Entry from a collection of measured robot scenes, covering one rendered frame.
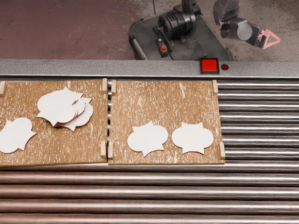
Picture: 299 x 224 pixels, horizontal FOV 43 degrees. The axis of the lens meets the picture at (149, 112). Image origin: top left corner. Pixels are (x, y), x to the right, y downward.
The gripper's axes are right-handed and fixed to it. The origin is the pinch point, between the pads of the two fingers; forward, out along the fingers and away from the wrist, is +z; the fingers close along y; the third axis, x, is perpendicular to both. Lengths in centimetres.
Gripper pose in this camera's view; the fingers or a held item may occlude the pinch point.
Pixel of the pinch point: (270, 37)
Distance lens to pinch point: 152.4
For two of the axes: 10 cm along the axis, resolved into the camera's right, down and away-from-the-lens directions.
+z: 9.4, 0.6, 3.2
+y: 2.7, 4.3, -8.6
